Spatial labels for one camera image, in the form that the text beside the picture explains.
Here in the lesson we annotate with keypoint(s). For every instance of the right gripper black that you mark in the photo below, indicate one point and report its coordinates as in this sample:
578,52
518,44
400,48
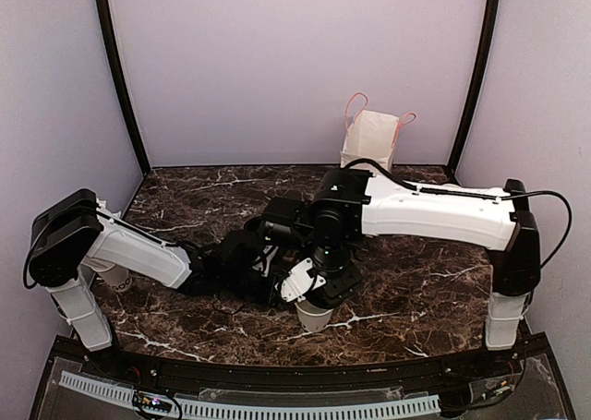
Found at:
349,282

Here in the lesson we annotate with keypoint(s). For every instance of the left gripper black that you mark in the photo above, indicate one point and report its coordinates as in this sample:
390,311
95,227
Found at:
266,299

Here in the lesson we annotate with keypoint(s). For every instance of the single white paper cup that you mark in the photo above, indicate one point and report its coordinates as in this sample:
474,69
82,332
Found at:
312,318

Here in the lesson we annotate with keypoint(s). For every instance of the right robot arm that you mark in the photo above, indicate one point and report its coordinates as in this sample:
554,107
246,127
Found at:
363,198

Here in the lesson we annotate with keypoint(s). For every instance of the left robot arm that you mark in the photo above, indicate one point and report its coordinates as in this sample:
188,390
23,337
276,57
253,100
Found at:
80,231

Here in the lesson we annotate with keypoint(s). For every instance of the white paper takeout bag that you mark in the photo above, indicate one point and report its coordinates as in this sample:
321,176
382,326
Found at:
370,135

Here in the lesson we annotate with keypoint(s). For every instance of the cup holding wrapped straws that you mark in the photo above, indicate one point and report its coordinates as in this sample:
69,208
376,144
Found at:
117,278

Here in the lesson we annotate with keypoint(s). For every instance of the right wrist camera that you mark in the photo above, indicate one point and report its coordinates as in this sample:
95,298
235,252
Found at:
302,279

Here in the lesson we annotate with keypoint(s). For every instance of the white slotted cable duct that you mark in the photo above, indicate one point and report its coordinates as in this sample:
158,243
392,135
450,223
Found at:
233,404

